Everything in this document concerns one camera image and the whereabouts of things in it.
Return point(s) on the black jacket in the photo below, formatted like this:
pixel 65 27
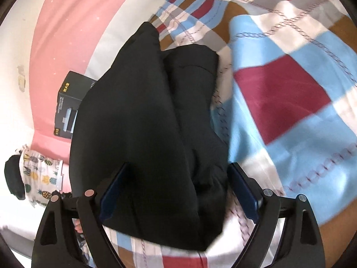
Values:
pixel 139 117

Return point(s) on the pineapple print cloth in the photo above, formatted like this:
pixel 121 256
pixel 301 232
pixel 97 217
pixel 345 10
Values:
pixel 39 170

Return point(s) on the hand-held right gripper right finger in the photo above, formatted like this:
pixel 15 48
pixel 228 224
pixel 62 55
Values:
pixel 242 192

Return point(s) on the checkered blanket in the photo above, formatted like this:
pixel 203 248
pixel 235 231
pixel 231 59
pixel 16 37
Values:
pixel 279 89

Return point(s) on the black appliance cardboard box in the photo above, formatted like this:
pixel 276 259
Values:
pixel 69 100

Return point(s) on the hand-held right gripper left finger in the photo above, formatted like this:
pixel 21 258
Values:
pixel 110 198

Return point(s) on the black bag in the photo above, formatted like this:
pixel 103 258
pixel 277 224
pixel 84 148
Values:
pixel 14 176

